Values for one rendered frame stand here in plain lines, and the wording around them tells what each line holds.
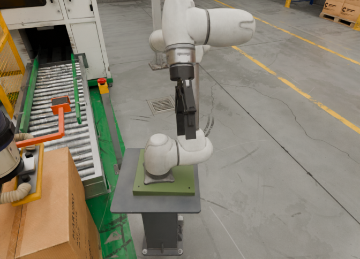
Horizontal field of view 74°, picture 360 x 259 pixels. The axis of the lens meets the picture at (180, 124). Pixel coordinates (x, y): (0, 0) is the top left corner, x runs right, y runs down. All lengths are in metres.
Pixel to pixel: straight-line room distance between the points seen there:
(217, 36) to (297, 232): 1.92
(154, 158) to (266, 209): 1.37
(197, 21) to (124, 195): 1.07
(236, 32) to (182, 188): 0.95
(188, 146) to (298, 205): 1.46
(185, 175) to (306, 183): 1.54
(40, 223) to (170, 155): 0.67
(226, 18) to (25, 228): 1.15
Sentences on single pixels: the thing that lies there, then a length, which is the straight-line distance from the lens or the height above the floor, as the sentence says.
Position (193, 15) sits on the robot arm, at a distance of 0.75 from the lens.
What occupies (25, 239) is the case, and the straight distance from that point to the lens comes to 1.27.
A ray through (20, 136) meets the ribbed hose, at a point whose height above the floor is 1.19.
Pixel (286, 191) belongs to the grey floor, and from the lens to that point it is 2.60.
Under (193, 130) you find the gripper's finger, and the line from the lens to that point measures 0.67.
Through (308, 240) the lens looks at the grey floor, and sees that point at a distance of 2.39.
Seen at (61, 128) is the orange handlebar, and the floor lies 1.25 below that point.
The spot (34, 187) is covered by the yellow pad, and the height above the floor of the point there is 1.13.
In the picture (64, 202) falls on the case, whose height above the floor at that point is 0.94.
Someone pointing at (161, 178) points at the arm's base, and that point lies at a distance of 1.45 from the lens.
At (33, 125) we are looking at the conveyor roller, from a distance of 2.66.
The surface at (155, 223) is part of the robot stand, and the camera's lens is 1.78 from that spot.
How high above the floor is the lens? 1.93
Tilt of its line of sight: 38 degrees down
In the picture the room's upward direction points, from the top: straight up
